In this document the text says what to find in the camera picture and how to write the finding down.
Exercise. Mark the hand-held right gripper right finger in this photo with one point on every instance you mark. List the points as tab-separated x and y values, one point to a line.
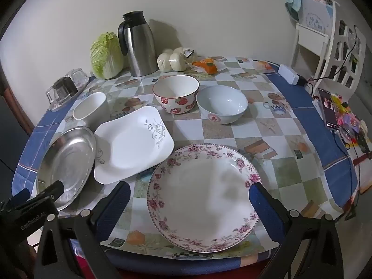
263	206

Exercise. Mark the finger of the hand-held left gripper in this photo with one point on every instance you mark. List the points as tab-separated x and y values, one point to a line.
19	198
43	200

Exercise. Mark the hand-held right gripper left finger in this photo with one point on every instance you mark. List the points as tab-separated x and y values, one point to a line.
112	209

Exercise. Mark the stainless steel plate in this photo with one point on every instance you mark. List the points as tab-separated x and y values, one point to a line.
68	165

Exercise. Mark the round floral rim plate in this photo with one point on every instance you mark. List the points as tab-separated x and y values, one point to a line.
200	197

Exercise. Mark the white square plate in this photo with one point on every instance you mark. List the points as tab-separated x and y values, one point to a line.
130	145

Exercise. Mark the pale blue bowl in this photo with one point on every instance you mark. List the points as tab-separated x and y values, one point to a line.
221	101

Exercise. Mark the red patterned bowl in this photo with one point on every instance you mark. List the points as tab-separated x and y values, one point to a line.
174	88

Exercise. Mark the dark furniture with brown edge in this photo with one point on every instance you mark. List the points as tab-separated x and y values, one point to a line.
14	113

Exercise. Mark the white cup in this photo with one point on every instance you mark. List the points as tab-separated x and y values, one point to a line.
93	107

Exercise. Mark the clear glass mug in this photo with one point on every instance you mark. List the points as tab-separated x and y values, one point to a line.
78	77
53	97

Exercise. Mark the dark small block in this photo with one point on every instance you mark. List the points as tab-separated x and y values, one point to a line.
66	85

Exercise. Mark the smartphone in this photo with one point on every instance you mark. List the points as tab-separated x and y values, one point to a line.
327	107

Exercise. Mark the colourful floral bag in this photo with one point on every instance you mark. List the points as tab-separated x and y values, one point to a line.
351	122

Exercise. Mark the black plug adapter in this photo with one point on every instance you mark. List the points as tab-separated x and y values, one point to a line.
302	80

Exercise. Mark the white power strip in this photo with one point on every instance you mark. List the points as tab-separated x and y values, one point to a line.
287	74

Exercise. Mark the orange snack packet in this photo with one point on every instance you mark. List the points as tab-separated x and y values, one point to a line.
207	65
263	66

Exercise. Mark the napa cabbage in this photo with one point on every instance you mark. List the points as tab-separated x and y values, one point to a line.
106	55

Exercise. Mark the white wooden chair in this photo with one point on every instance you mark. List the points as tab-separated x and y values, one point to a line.
330	61

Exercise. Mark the bag of white steamed buns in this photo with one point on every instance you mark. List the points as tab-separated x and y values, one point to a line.
174	61

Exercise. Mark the stainless steel thermos jug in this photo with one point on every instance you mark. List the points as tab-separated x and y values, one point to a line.
142	49

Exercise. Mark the white printed chair cover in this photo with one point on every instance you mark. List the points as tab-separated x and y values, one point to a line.
315	14

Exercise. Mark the teal cloth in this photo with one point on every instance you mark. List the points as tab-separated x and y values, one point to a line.
293	3

